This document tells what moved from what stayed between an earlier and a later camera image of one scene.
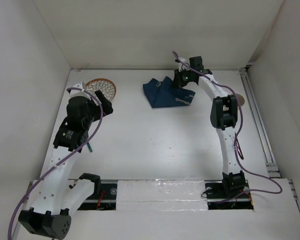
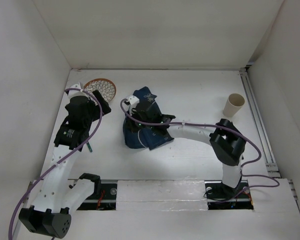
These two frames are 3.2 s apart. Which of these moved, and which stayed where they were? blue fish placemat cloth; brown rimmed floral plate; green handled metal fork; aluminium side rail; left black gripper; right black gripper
Moved: blue fish placemat cloth; right black gripper
Stayed: left black gripper; brown rimmed floral plate; green handled metal fork; aluminium side rail
